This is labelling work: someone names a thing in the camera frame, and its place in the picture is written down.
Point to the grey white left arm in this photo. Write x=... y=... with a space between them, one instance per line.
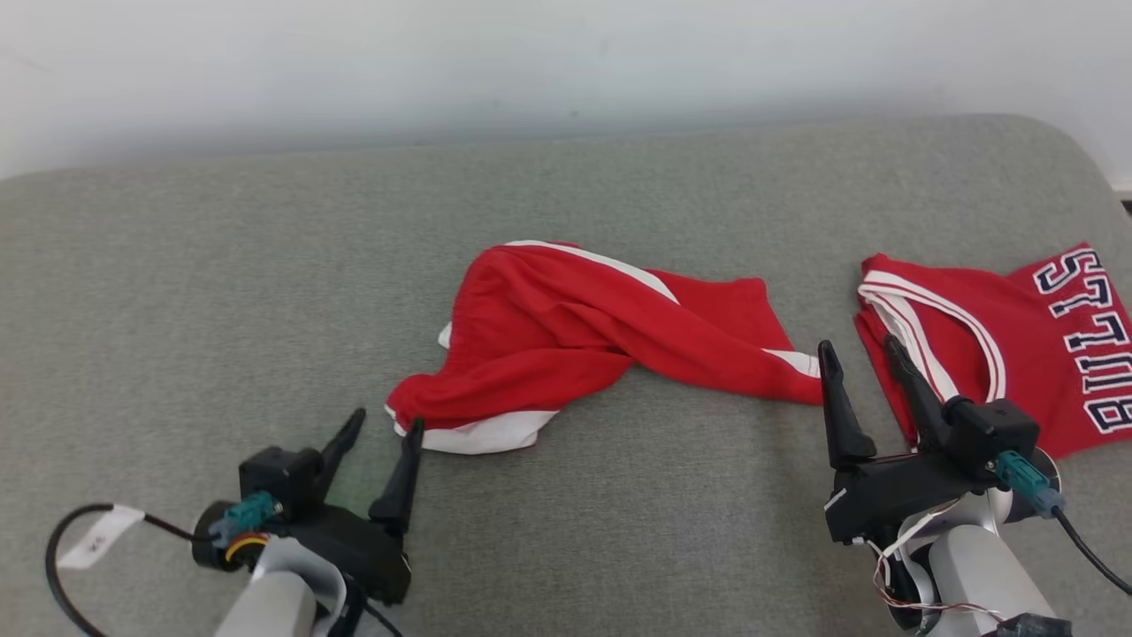
x=270 y=606

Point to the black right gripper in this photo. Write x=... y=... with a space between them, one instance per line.
x=884 y=495

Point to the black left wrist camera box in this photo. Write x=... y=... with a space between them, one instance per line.
x=279 y=478

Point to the grey fabric sofa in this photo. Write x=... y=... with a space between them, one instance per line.
x=265 y=292

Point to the red shirt white sleeves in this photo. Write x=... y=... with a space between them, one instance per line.
x=1017 y=354

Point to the teal left camera connector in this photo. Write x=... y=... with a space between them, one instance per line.
x=248 y=515

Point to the red shorts white stripes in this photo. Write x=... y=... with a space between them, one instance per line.
x=566 y=336

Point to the teal camera connector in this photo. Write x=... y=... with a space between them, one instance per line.
x=248 y=515
x=1026 y=482

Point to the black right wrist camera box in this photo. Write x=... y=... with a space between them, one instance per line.
x=995 y=433

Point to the teal right camera connector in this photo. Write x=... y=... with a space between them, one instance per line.
x=1026 y=482

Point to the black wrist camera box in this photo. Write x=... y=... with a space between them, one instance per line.
x=279 y=478
x=995 y=433

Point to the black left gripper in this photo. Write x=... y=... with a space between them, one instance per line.
x=363 y=553

